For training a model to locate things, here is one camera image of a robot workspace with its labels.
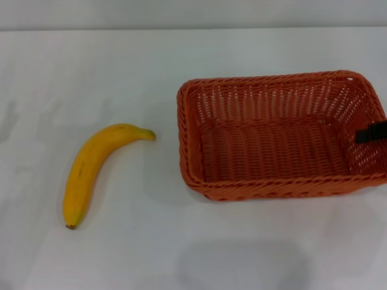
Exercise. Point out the yellow banana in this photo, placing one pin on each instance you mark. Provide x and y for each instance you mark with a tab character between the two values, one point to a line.
87	163

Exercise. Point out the orange woven plastic basket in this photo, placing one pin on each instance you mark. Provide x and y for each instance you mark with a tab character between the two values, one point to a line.
272	151

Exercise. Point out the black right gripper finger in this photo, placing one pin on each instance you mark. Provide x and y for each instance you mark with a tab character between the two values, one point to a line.
372	133

